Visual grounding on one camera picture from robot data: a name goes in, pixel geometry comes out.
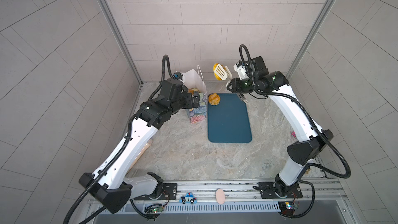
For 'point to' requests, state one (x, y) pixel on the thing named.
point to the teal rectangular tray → (228, 122)
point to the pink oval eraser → (220, 196)
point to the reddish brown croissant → (193, 89)
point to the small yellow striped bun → (217, 76)
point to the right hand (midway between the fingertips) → (227, 87)
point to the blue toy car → (188, 198)
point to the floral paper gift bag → (194, 82)
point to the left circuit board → (154, 208)
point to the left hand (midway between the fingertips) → (195, 94)
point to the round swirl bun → (214, 99)
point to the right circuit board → (287, 207)
